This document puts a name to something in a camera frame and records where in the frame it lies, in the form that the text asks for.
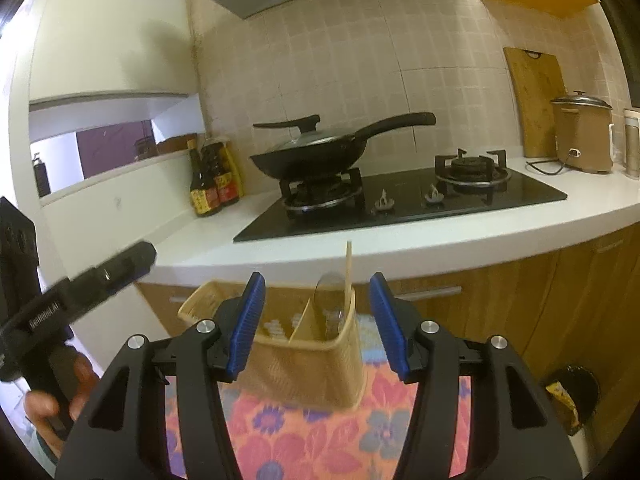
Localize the wooden base cabinet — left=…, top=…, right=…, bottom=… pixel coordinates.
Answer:
left=135, top=232, right=640, bottom=461

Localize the metal drawer handle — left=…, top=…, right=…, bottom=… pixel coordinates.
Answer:
left=387, top=286, right=463, bottom=302

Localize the black burner grate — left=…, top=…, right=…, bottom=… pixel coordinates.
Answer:
left=279, top=167, right=363, bottom=213
left=434, top=149, right=512, bottom=193

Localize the black wok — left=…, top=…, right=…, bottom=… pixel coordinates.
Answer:
left=249, top=112, right=437, bottom=181

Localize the metal spoon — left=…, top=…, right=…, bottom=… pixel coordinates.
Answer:
left=313, top=272, right=347, bottom=346

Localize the dark sauce bottle yellow label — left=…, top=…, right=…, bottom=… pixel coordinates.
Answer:
left=189, top=140, right=222, bottom=218

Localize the beige electric kettle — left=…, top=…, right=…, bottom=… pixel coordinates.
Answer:
left=622, top=107, right=640, bottom=180

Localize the glass wok lid black handle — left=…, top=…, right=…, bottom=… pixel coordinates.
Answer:
left=252, top=115, right=361, bottom=154

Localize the yellow packet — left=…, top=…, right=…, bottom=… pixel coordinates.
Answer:
left=220, top=138, right=246, bottom=200

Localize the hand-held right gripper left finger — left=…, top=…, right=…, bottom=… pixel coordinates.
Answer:
left=55, top=271, right=267, bottom=480

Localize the floral tablecloth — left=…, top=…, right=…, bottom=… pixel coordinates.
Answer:
left=165, top=310, right=473, bottom=480

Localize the black glass gas stove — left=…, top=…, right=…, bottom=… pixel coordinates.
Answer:
left=232, top=167, right=569, bottom=244

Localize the dark sauce bottle red label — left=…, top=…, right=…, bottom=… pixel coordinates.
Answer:
left=202, top=142, right=241, bottom=207

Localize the wooden cutting board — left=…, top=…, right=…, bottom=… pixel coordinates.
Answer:
left=502, top=46, right=568, bottom=160

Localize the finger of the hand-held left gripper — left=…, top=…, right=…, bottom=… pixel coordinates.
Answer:
left=60, top=241, right=157, bottom=314

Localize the black power cable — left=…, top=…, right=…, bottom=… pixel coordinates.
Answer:
left=525, top=157, right=568, bottom=177

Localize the wooden box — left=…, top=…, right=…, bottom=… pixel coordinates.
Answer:
left=155, top=133, right=198, bottom=154

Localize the beige plastic utensil basket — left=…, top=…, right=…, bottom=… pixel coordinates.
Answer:
left=178, top=280, right=368, bottom=408

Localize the person's left hand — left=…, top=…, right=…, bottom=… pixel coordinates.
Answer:
left=24, top=354, right=100, bottom=455

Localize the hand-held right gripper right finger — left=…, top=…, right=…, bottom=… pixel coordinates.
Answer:
left=368, top=271, right=586, bottom=480

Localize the trash bin with black bag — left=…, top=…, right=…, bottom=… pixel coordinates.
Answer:
left=542, top=364, right=601, bottom=476

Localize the beige rice cooker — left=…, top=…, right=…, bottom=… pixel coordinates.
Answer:
left=550, top=91, right=615, bottom=175

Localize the wooden chopstick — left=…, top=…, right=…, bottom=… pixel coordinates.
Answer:
left=343, top=240, right=355, bottom=311

